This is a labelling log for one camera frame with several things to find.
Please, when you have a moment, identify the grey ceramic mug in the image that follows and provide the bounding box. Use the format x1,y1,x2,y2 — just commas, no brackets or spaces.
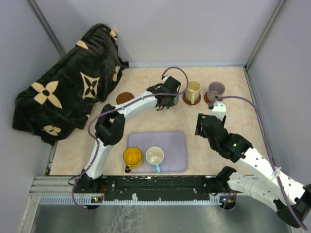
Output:
173,93,179,106

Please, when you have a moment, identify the cream ceramic mug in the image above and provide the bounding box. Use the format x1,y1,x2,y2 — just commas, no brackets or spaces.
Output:
185,80,201,105

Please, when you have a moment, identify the dark wooden coaster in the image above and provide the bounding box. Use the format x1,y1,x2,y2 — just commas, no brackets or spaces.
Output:
204,92,219,104
182,93,201,105
116,92,134,104

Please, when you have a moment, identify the purple ceramic mug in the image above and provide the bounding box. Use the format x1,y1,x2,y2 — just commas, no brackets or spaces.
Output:
207,82,225,102

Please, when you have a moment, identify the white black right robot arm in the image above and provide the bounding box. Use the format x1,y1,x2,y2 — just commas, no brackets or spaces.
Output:
195,113,311,228

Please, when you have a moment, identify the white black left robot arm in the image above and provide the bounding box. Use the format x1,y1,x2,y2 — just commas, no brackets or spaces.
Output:
76,75,181,193

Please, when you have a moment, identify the lavender plastic tray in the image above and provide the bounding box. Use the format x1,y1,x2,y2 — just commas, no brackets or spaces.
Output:
127,131,188,173

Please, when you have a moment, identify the yellow ceramic mug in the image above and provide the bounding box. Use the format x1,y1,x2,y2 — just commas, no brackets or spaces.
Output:
123,147,143,173

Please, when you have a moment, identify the black floral blanket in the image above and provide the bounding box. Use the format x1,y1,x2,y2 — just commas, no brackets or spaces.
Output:
12,23,129,145

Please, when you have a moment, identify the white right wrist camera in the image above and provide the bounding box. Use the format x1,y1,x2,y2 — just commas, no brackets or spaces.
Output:
208,101,226,124

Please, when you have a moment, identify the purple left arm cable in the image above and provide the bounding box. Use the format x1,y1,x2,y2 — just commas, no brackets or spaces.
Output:
71,67,190,211

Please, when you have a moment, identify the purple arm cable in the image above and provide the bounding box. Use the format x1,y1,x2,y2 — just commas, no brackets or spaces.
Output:
208,95,309,231
71,67,190,211

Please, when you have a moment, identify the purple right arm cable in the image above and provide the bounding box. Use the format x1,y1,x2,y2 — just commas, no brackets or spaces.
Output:
208,95,309,231

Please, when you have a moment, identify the white mug blue handle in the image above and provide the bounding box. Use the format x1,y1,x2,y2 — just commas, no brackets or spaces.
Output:
145,147,165,174

